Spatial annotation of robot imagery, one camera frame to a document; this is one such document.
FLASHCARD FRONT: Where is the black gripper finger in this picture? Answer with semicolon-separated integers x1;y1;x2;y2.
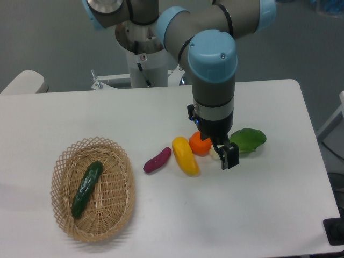
218;142;239;170

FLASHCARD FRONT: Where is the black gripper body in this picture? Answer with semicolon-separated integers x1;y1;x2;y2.
187;104;233;145

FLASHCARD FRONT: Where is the dark green cucumber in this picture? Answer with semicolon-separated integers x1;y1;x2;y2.
71;161;103;219

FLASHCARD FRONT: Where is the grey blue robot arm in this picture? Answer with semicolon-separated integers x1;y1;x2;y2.
83;1;276;169

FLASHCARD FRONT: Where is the woven wicker basket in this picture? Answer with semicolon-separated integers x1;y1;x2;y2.
51;137;135;242

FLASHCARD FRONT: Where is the orange tangerine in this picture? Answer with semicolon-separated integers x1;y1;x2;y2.
189;131;212;156

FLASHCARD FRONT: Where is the green bok choy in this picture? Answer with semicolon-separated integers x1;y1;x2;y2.
227;128;267;154

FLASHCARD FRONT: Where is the purple sweet potato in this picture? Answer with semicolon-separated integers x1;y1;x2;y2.
143;147;172;174

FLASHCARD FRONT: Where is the black device at edge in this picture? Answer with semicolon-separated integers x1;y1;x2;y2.
323;218;343;246

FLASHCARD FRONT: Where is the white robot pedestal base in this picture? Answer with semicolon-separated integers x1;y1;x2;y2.
90;20;193;91

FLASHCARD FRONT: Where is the white furniture frame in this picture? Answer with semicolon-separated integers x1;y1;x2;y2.
316;91;343;142

